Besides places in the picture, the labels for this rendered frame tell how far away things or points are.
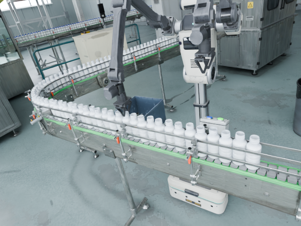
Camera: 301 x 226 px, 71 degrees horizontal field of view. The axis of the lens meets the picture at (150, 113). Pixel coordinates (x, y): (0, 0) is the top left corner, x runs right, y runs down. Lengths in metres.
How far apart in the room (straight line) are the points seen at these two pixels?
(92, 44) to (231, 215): 4.34
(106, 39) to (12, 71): 2.48
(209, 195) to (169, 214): 0.43
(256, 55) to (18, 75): 5.53
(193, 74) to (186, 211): 1.24
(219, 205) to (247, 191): 0.86
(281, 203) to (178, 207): 1.20
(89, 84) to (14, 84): 3.78
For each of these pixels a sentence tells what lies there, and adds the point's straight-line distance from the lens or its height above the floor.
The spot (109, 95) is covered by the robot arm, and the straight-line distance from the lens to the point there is 1.14.
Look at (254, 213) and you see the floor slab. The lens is 2.19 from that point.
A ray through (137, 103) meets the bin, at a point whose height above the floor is 0.87.
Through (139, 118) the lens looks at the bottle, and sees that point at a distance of 1.20.
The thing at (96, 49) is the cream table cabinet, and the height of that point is 0.86.
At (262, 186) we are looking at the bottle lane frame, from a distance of 1.11.
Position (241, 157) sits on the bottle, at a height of 1.06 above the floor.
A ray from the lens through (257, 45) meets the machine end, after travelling 4.61.
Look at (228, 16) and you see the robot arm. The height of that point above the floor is 1.58.
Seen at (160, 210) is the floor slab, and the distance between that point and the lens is 2.19.
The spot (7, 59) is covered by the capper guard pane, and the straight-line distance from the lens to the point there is 6.29.
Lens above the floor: 1.75
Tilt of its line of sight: 29 degrees down
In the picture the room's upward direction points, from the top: 11 degrees counter-clockwise
